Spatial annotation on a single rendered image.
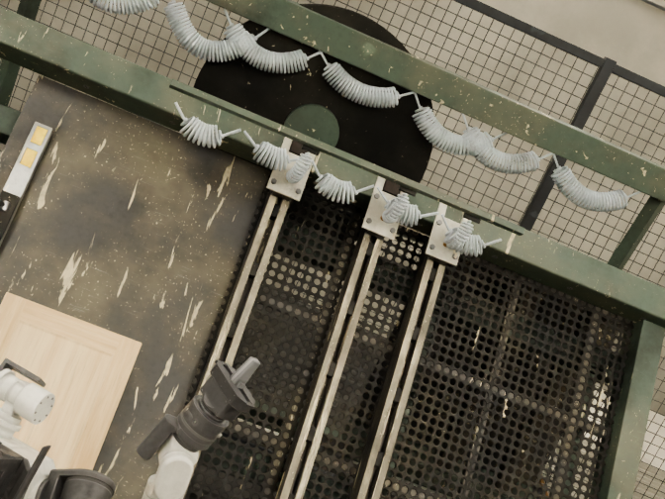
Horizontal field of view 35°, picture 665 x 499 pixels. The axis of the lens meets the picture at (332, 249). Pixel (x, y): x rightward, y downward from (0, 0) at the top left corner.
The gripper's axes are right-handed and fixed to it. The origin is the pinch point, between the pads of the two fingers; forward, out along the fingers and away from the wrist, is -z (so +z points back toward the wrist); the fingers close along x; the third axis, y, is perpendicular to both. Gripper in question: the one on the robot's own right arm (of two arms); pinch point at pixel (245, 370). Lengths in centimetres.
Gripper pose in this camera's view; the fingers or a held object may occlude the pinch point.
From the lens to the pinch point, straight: 206.8
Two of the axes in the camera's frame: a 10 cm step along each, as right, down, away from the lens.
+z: -6.4, 7.4, 2.2
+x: -5.0, -6.1, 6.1
